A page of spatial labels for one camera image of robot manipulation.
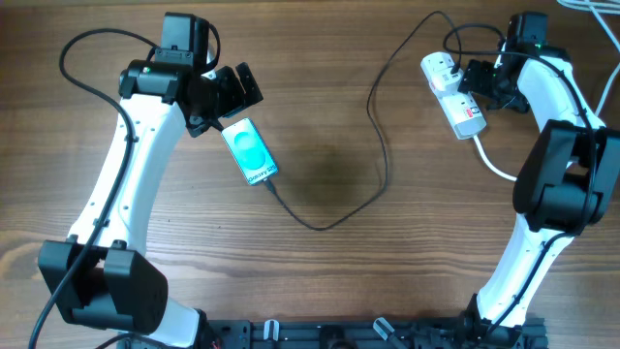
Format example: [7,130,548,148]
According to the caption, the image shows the white USB charger adapter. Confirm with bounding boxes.
[429,68,463,95]

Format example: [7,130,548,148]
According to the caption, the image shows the white power strip cord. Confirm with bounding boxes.
[472,62,620,183]

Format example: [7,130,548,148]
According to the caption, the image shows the white power strip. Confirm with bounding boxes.
[420,51,486,140]

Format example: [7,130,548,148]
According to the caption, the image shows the turquoise screen Galaxy smartphone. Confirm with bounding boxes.
[222,118,278,185]

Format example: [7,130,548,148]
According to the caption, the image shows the white cable bundle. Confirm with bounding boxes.
[555,0,620,52]

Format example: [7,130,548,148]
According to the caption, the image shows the black USB charging cable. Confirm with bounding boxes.
[262,10,464,232]

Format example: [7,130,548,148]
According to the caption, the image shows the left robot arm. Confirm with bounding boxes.
[38,13,263,348]

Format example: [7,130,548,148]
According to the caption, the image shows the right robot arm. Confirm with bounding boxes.
[458,12,619,341]

